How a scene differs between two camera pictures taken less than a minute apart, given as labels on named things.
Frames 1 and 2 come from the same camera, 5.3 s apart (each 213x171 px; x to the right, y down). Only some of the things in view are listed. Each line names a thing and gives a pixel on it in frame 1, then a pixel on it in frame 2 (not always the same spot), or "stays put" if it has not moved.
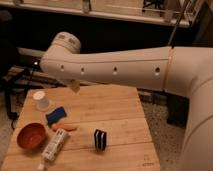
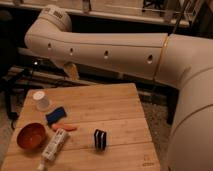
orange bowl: [31, 136] stays put
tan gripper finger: [75, 85] -> [72, 71]
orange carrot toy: [64, 126] stays put
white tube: [53, 147] stays put
